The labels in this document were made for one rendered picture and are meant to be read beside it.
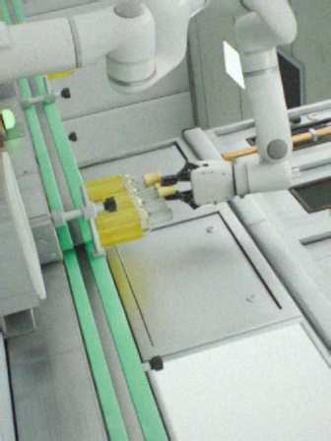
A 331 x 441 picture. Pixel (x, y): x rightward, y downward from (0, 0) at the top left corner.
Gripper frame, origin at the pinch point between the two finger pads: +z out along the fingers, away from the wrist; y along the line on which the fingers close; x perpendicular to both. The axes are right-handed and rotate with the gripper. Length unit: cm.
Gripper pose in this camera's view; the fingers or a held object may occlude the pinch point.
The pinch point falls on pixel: (169, 187)
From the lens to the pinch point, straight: 165.8
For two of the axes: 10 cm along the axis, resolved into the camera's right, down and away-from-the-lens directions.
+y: -1.4, -8.1, -5.7
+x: 0.1, 5.8, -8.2
